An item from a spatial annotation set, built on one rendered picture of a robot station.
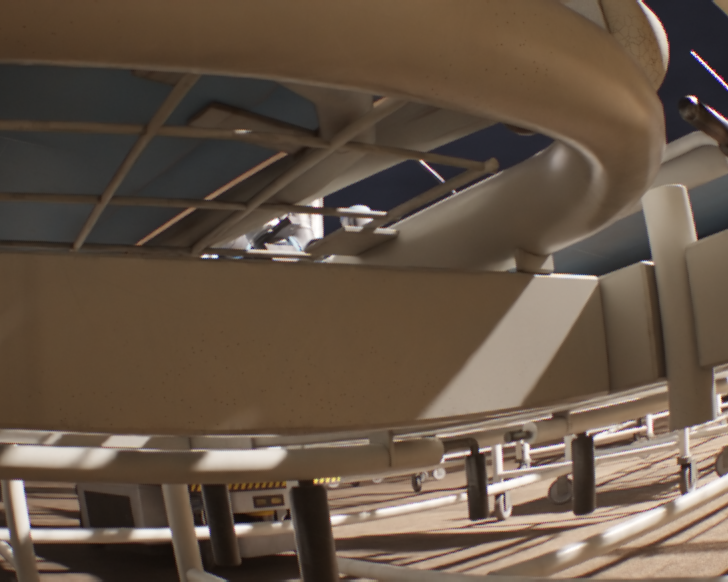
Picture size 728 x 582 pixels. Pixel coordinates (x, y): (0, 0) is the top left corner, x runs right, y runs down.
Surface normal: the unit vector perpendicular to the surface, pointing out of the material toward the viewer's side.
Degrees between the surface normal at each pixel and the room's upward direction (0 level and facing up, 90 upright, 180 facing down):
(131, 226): 175
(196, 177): 175
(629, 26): 85
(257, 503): 90
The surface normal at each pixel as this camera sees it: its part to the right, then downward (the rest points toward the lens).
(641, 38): -0.08, 0.07
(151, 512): 0.77, -0.22
